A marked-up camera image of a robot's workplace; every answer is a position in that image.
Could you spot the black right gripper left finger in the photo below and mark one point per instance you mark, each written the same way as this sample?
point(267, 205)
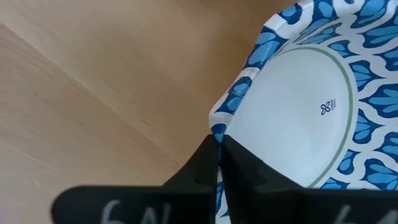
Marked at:
point(155, 205)

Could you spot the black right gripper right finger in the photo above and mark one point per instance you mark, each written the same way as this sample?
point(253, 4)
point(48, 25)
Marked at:
point(280, 205)

